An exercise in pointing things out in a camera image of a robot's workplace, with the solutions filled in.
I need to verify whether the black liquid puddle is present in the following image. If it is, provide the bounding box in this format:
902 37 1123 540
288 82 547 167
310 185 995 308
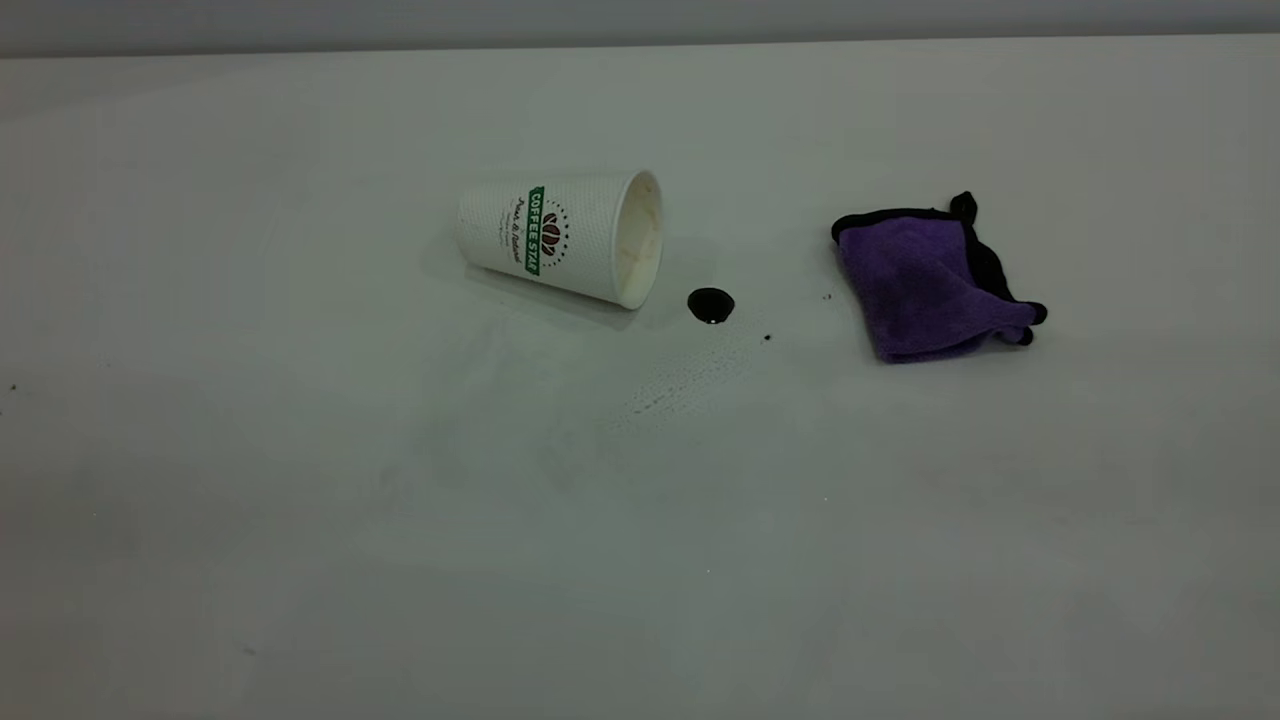
687 287 736 326

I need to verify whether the purple cloth with black trim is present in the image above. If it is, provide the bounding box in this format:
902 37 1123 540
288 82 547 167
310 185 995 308
831 191 1048 364

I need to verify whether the white paper coffee cup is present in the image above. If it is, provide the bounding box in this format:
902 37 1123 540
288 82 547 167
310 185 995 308
455 170 665 311

